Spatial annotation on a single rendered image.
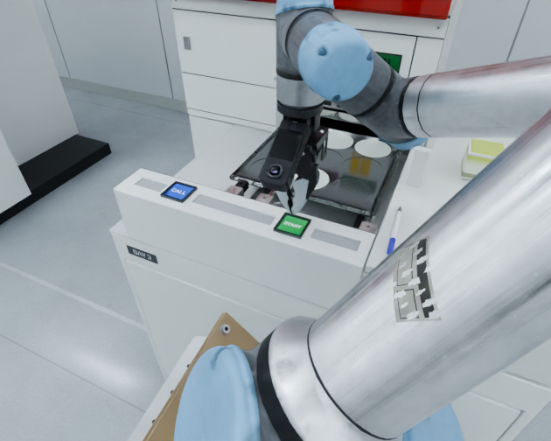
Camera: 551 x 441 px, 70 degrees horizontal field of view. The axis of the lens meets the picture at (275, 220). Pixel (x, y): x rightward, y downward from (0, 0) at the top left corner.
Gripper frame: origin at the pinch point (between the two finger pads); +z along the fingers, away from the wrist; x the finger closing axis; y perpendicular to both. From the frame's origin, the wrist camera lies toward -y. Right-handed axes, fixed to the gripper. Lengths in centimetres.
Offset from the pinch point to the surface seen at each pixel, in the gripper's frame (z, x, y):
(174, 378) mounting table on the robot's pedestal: 18.3, 8.5, -28.8
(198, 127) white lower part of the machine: 23, 62, 58
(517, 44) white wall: 18, -46, 207
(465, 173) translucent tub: 2.0, -28.2, 30.1
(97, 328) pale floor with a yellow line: 101, 91, 6
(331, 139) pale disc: 10.4, 7.2, 47.5
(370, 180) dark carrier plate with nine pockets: 10.3, -8.3, 31.3
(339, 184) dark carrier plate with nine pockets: 10.4, -1.9, 26.7
